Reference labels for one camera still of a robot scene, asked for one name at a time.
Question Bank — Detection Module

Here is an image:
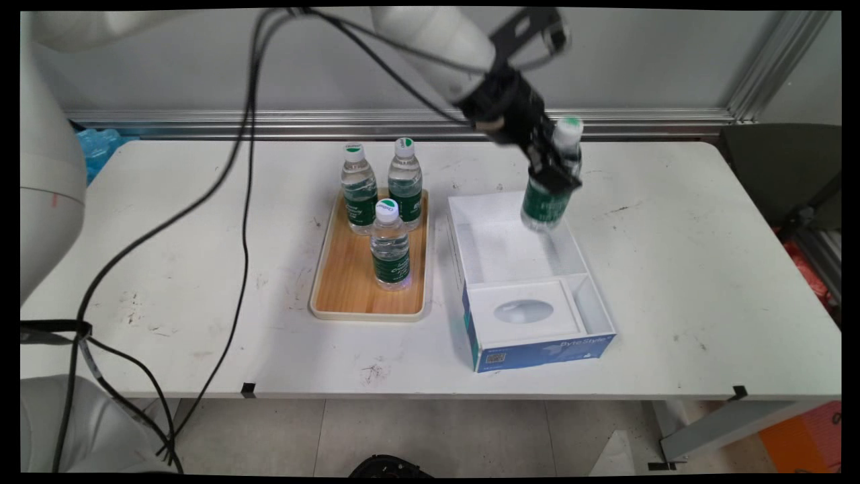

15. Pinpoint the dark grey chair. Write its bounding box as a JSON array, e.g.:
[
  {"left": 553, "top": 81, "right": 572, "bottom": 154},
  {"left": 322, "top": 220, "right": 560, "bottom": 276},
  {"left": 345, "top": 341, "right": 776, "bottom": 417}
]
[{"left": 719, "top": 123, "right": 842, "bottom": 231}]

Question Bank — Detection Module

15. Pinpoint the white and blue cardboard box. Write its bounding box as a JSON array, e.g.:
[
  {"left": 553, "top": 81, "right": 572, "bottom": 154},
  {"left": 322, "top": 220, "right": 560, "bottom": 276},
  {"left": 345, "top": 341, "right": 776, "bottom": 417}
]
[{"left": 447, "top": 190, "right": 617, "bottom": 374}]

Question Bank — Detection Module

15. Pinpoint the orange box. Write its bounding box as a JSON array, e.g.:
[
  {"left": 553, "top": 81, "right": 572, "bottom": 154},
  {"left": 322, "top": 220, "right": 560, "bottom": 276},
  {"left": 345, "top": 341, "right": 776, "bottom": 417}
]
[{"left": 759, "top": 401, "right": 842, "bottom": 474}]

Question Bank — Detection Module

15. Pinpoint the slanted aluminium frame post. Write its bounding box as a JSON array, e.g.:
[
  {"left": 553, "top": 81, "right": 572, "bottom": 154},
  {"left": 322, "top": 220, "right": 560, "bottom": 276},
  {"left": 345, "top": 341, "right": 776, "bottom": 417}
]
[{"left": 726, "top": 10, "right": 835, "bottom": 123}]

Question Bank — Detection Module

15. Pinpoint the wooden tray with cream rim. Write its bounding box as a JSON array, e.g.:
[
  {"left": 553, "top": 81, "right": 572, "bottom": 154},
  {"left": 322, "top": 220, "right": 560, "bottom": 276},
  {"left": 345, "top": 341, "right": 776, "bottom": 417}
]
[{"left": 309, "top": 188, "right": 431, "bottom": 322}]

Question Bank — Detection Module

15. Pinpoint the black strapped cable bundle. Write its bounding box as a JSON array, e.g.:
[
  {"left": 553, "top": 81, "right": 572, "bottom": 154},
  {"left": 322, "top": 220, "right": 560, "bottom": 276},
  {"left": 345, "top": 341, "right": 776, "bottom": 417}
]
[{"left": 20, "top": 319, "right": 185, "bottom": 473}]

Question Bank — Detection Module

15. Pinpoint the clear water bottle green label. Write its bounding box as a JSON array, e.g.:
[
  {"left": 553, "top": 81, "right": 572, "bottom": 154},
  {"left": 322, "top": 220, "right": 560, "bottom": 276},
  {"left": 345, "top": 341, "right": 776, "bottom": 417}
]
[
  {"left": 370, "top": 199, "right": 412, "bottom": 292},
  {"left": 340, "top": 143, "right": 379, "bottom": 236},
  {"left": 388, "top": 137, "right": 425, "bottom": 232},
  {"left": 521, "top": 116, "right": 584, "bottom": 233}
]

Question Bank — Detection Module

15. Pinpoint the red object behind table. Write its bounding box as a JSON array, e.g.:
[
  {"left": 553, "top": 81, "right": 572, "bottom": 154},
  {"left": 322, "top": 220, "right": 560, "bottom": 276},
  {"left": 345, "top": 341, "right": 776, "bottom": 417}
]
[{"left": 773, "top": 227, "right": 835, "bottom": 311}]

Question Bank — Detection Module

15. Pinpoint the white table leg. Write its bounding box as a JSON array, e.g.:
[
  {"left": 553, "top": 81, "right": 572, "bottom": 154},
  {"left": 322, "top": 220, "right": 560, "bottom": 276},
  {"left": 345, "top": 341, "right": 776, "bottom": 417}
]
[{"left": 648, "top": 397, "right": 841, "bottom": 466}]

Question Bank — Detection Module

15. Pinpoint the long black cable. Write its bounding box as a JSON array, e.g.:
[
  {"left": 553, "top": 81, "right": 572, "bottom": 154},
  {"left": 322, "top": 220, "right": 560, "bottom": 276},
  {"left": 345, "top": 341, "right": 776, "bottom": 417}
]
[
  {"left": 51, "top": 8, "right": 296, "bottom": 473},
  {"left": 156, "top": 8, "right": 303, "bottom": 461}
]

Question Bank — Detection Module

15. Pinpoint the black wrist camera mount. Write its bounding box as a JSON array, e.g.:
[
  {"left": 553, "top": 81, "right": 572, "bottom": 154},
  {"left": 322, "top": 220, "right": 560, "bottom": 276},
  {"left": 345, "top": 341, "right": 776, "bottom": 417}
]
[{"left": 488, "top": 8, "right": 572, "bottom": 72}]

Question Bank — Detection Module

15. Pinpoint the blue wrapped water bottle pack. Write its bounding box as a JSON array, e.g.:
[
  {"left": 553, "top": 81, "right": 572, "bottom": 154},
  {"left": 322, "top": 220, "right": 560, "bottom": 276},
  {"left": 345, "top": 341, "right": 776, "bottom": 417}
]
[{"left": 75, "top": 128, "right": 139, "bottom": 184}]

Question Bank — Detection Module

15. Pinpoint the black cable to gripper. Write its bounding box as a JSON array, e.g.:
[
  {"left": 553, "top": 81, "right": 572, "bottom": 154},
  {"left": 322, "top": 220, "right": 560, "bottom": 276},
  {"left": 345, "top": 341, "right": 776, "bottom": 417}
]
[{"left": 299, "top": 8, "right": 479, "bottom": 130}]

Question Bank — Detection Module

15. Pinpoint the black round object on floor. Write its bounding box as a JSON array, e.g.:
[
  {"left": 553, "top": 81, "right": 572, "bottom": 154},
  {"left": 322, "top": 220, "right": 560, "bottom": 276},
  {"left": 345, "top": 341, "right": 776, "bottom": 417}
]
[{"left": 347, "top": 455, "right": 435, "bottom": 479}]

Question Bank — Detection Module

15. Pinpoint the horizontal aluminium frame rail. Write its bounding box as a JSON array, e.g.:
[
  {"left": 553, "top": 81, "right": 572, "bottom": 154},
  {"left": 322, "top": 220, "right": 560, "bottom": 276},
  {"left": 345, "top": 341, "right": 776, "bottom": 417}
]
[{"left": 64, "top": 108, "right": 740, "bottom": 143}]

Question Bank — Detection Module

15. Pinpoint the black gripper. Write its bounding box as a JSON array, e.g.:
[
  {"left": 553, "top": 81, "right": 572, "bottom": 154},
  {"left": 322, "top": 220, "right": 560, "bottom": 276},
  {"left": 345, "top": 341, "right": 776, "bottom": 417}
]
[{"left": 457, "top": 64, "right": 584, "bottom": 196}]

